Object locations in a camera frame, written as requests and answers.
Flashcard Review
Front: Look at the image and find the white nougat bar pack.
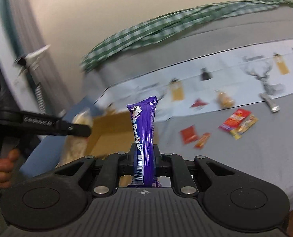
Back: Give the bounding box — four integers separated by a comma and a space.
57, 108, 93, 167

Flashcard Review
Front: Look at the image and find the blue sofa armrest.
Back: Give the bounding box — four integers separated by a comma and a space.
19, 97, 103, 178

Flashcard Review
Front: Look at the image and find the white door frame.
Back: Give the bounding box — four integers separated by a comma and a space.
0, 15, 39, 112

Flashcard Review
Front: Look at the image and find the white steamer hanger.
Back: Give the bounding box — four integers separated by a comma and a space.
24, 44, 51, 70

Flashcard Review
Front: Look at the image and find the green checkered cloth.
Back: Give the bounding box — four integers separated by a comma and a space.
81, 0, 293, 73

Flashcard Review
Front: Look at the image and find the clear bag of crackers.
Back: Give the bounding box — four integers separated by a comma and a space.
217, 90, 235, 109

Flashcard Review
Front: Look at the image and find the grey curtain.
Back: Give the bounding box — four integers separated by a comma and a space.
0, 0, 74, 114

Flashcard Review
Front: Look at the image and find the silver stick sachet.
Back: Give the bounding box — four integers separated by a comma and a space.
259, 93, 280, 113

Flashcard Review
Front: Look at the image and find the red spicy snack packet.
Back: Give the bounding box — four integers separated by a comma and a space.
219, 109, 251, 132

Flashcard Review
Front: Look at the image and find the brown cardboard box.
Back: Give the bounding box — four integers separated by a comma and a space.
86, 112, 135, 195

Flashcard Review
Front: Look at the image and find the small orange candy packet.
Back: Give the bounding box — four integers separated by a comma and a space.
194, 133, 211, 149

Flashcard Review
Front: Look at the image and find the purple chocolate bar wrapper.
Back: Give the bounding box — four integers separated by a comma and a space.
127, 96, 161, 188

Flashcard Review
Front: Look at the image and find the grey printed sofa cover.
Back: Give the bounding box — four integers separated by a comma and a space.
84, 6, 293, 208

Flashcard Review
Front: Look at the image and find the person's left hand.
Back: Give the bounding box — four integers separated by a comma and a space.
0, 149, 20, 189

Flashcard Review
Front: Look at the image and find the black garment steamer head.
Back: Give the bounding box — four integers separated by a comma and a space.
14, 56, 27, 67

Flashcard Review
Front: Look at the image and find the gold snack bar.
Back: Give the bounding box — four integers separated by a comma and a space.
230, 115, 258, 140

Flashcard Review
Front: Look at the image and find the small red snack packet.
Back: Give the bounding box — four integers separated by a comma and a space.
180, 125, 199, 145

